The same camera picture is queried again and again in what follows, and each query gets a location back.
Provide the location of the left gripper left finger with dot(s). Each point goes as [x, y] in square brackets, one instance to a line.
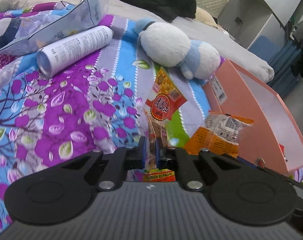
[119, 163]

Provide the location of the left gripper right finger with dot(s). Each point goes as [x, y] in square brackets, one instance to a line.
[180, 161]

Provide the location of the orange small snack packet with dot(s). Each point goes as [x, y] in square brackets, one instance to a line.
[219, 134]

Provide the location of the red clear snack bag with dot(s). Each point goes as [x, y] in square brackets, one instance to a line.
[163, 101]

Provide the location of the colourful floral bed sheet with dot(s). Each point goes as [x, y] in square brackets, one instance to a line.
[54, 133]

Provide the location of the pink open storage box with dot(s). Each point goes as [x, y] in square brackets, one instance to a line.
[274, 140]

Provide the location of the white blue plush toy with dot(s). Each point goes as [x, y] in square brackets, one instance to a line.
[169, 46]

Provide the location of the white spray can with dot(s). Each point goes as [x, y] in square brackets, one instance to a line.
[57, 56]

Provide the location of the blue curtain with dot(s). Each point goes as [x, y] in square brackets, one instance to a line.
[284, 79]

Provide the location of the beige pillow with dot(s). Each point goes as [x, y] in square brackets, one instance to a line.
[205, 17]

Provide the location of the purple floral plastic bag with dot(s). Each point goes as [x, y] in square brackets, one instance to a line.
[27, 30]

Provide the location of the grey white wardrobe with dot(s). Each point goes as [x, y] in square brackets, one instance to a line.
[247, 20]

